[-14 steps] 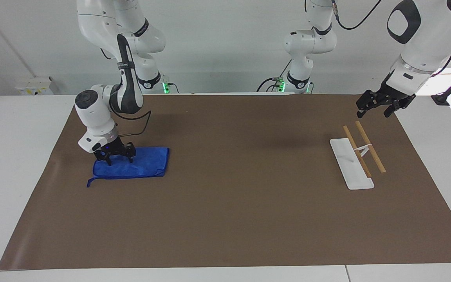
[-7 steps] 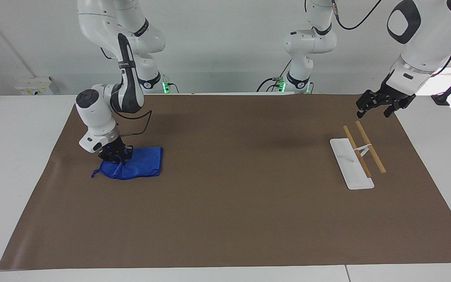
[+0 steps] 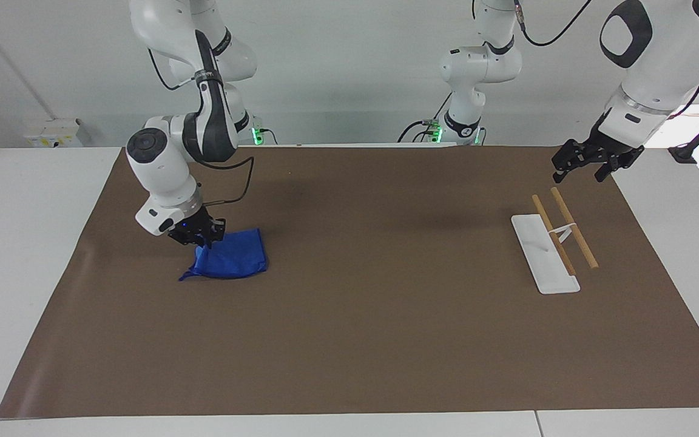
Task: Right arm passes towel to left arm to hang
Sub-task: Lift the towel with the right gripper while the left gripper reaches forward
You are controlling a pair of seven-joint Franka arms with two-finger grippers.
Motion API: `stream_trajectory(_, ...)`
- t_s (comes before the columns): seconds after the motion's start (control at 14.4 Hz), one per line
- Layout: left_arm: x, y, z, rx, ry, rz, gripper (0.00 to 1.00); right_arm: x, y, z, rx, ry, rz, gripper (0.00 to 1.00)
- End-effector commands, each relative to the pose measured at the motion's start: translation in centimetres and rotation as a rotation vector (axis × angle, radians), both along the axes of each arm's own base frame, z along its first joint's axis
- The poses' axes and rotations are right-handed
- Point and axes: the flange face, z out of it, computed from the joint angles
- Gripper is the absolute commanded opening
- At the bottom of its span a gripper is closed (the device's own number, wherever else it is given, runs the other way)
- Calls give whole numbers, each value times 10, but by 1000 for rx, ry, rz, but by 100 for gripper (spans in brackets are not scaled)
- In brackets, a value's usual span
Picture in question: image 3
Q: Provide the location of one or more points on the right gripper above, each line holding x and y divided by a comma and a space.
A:
189, 229

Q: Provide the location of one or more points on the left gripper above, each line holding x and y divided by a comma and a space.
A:
619, 152

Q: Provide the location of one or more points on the blue towel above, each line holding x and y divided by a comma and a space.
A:
234, 258

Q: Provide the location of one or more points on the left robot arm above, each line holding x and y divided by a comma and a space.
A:
653, 67

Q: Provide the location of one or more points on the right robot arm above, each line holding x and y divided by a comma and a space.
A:
161, 176

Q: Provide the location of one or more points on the white rack with wooden rods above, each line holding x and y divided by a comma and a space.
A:
543, 255

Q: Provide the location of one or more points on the white wall socket box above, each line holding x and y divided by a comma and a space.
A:
52, 133

